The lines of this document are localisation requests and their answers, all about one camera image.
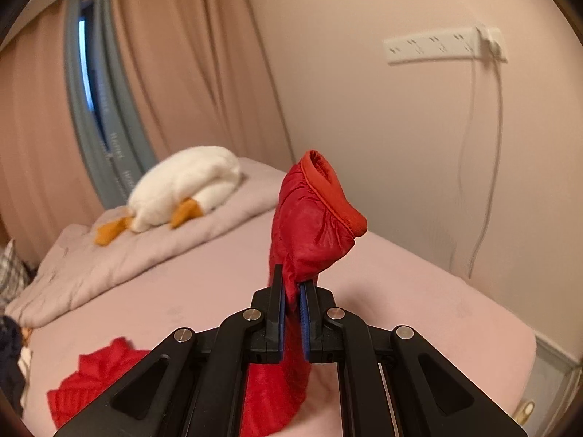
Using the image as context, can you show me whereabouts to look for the red down jacket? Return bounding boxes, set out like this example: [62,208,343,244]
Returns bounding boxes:
[47,150,368,436]

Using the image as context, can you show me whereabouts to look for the dark navy clothes pile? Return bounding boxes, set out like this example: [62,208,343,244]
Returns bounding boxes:
[0,316,26,416]

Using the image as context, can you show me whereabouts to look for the grey folded quilt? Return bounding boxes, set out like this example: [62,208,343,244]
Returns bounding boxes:
[5,158,285,328]

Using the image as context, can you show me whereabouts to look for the white goose plush toy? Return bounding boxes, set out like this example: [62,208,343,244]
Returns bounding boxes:
[95,146,242,247]

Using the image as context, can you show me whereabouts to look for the plaid pillow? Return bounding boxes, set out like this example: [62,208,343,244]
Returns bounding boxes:
[0,240,31,310]

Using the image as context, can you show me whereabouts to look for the grey-blue curtain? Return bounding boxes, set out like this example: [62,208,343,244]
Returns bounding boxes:
[64,0,157,209]

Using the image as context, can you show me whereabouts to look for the pink curtain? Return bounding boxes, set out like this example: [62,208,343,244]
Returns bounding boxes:
[1,0,293,264]

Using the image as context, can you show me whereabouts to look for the white charger cable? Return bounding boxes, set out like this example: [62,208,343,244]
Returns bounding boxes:
[447,56,505,279]

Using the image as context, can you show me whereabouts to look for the white wall power strip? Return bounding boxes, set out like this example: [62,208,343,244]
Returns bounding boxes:
[383,25,508,65]

